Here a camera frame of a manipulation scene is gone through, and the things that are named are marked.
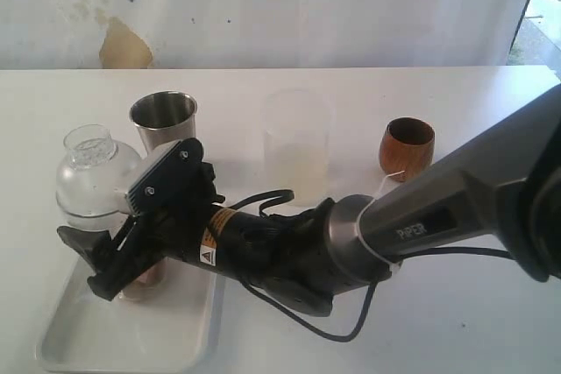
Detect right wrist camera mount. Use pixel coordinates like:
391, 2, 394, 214
113, 138, 203, 216

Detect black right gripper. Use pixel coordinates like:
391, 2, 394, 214
57, 163, 228, 301

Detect clear plastic dome lid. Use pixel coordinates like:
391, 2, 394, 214
55, 124, 141, 233

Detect translucent plastic measuring cup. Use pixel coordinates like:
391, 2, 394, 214
262, 88, 333, 207

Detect brown wooden cup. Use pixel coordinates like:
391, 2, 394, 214
379, 116, 435, 182

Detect grey metal cup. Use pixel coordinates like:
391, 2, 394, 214
129, 91, 198, 152

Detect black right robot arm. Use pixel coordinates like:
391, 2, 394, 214
58, 88, 560, 316

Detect clear glass jar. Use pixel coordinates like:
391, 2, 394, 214
117, 258, 167, 302

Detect clear plastic tray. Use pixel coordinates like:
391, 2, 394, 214
35, 260, 222, 373

